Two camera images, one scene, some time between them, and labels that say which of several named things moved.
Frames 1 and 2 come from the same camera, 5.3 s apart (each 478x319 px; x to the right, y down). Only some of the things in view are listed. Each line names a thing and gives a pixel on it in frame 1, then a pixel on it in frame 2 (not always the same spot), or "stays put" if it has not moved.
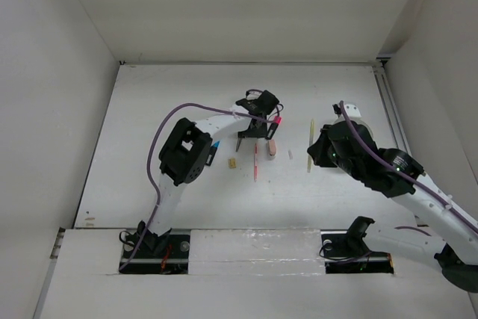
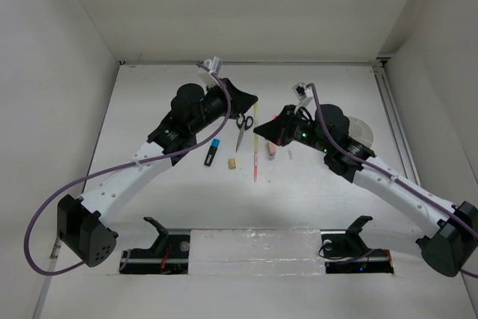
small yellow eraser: (232, 163) stays put
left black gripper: (259, 133) to (240, 101)
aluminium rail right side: (391, 107) stays put
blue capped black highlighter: (213, 150) stays put
